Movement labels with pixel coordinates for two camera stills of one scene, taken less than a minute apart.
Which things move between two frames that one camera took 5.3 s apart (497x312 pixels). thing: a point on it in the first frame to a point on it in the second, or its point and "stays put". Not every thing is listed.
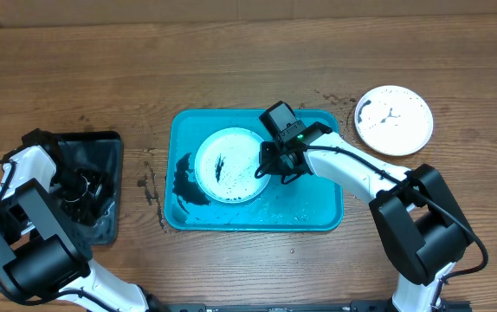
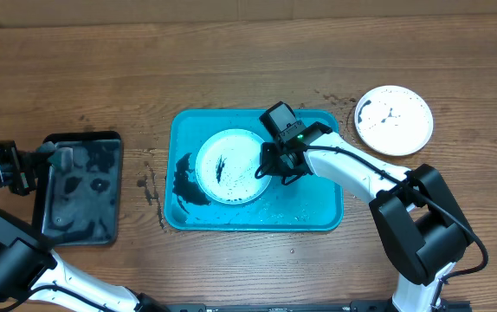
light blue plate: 225,165 stays put
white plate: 394,120 stays put
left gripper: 98,178 to 26,170
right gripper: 269,156 stays put
